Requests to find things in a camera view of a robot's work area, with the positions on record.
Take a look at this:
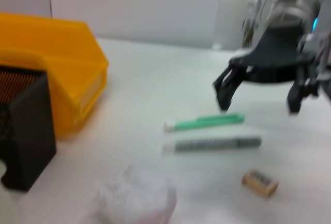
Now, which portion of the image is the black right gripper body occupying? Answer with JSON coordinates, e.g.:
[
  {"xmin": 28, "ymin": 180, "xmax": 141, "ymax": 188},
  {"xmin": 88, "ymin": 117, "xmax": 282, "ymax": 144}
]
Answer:
[{"xmin": 230, "ymin": 27, "xmax": 307, "ymax": 83}]

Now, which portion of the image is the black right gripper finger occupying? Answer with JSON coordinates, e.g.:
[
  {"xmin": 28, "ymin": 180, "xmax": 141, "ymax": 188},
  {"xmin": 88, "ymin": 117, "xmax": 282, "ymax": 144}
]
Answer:
[
  {"xmin": 287, "ymin": 61, "xmax": 323, "ymax": 114},
  {"xmin": 213, "ymin": 63, "xmax": 250, "ymax": 111}
]

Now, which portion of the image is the green pen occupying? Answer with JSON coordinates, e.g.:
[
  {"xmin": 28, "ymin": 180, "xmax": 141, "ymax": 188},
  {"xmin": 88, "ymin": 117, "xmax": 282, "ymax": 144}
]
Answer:
[{"xmin": 164, "ymin": 113, "xmax": 246, "ymax": 133}]

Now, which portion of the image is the beige eraser with barcode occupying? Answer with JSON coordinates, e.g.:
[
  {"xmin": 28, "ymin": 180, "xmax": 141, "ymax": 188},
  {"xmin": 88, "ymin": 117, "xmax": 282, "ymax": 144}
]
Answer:
[{"xmin": 242, "ymin": 169, "xmax": 279, "ymax": 199}]

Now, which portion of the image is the white paper ball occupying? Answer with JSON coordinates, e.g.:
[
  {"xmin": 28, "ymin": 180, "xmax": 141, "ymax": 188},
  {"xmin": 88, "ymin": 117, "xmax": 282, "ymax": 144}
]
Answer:
[{"xmin": 93, "ymin": 164, "xmax": 178, "ymax": 224}]

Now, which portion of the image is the grey marker pen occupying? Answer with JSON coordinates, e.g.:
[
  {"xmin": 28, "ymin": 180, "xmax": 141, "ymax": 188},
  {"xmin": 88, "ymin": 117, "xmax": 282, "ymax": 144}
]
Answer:
[{"xmin": 162, "ymin": 136, "xmax": 262, "ymax": 154}]

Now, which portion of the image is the black mesh pen holder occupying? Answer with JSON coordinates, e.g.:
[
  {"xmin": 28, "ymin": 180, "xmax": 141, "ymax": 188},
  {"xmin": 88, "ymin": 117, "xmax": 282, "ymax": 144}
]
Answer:
[{"xmin": 0, "ymin": 65, "xmax": 57, "ymax": 192}]

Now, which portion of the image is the yellow plastic bin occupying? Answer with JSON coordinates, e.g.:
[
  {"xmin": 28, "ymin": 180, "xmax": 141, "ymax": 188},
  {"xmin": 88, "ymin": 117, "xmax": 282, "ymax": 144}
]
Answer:
[{"xmin": 0, "ymin": 12, "xmax": 109, "ymax": 142}]

